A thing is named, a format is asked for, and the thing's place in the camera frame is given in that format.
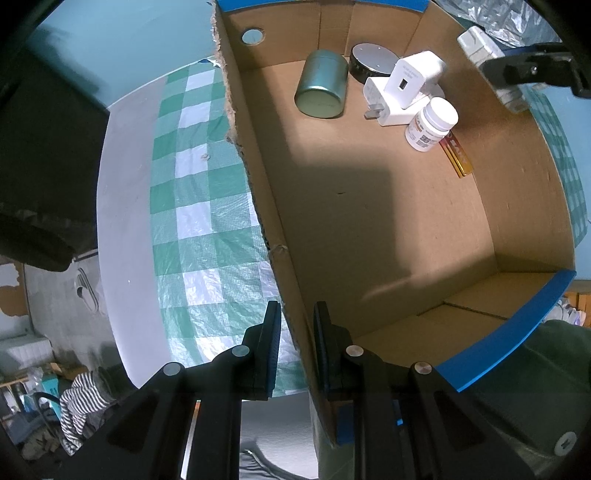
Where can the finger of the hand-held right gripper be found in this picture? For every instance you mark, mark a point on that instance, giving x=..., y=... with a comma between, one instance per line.
x=531, y=69

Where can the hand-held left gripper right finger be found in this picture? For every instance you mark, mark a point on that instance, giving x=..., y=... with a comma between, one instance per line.
x=322, y=350

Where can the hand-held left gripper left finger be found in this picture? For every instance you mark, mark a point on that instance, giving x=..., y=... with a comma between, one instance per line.
x=270, y=350

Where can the white square box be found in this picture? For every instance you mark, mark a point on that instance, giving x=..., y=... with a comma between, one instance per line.
x=475, y=41

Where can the iridescent lighter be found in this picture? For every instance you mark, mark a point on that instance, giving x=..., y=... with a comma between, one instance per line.
x=457, y=157

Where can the white pill bottle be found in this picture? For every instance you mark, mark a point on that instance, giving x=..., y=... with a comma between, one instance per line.
x=429, y=124

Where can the white cube charger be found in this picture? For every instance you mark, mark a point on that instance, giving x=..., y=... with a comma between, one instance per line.
x=411, y=78

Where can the blue-edged cardboard box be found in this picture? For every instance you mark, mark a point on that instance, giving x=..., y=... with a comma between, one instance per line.
x=369, y=221

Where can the white pronged charger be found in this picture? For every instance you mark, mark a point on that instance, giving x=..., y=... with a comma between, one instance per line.
x=388, y=113

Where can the black round speaker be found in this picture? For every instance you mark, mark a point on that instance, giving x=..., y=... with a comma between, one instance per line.
x=369, y=60

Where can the green tin can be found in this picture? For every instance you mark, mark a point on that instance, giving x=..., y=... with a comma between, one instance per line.
x=321, y=87

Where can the silver foil sheet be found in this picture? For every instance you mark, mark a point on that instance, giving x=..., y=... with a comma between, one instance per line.
x=508, y=23

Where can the green checkered tablecloth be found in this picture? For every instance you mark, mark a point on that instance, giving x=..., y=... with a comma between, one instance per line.
x=207, y=230

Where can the striped cloth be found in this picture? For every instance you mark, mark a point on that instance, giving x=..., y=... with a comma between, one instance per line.
x=87, y=401

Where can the white slipper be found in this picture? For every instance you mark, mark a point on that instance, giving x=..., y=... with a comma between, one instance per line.
x=87, y=290

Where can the olive green pants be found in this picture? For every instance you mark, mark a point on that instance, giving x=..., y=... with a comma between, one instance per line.
x=531, y=369

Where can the dark cloth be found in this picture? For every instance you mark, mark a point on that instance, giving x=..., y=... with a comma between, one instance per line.
x=41, y=161

